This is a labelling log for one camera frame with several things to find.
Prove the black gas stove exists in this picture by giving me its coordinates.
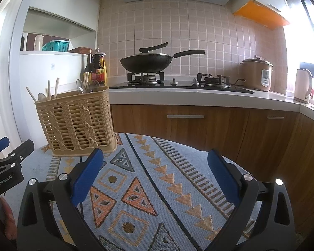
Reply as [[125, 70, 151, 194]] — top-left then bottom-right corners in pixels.
[[108, 72, 255, 94]]

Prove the white electric kettle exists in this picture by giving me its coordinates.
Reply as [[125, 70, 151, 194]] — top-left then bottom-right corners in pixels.
[[293, 68, 313, 103]]

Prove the brown box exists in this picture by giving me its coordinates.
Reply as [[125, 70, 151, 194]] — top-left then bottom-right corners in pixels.
[[68, 47, 92, 54]]

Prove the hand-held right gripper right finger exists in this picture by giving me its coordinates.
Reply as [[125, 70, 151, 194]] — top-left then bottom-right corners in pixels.
[[207, 149, 295, 251]]

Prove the teal plastic basket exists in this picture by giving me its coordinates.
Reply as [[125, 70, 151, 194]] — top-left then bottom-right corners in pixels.
[[41, 40, 70, 52]]

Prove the person's left hand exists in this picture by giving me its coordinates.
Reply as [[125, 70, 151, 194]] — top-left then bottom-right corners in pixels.
[[0, 197, 17, 240]]

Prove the patterned tablecloth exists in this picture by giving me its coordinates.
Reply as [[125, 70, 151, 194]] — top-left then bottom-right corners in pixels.
[[40, 133, 255, 251]]

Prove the black wok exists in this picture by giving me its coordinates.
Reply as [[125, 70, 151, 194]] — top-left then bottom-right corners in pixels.
[[120, 50, 206, 73]]

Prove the window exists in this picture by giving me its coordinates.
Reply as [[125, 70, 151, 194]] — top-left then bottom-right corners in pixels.
[[283, 0, 314, 67]]

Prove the red label sauce bottle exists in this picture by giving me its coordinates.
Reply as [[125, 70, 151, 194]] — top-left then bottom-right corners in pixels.
[[92, 52, 105, 84]]

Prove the white thermos jug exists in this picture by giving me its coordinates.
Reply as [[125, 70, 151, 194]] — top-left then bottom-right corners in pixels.
[[32, 35, 44, 51]]

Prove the orange-bottomed wall cabinet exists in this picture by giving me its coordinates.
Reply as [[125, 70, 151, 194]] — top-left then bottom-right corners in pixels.
[[232, 0, 291, 31]]

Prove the beige rice cooker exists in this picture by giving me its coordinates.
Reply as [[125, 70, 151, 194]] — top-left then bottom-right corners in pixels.
[[239, 55, 274, 92]]

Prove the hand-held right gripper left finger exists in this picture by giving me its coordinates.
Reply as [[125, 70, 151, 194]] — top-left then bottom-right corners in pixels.
[[17, 148, 105, 251]]

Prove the beige plastic utensil basket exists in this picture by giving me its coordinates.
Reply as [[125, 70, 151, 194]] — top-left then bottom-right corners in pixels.
[[35, 86, 118, 158]]

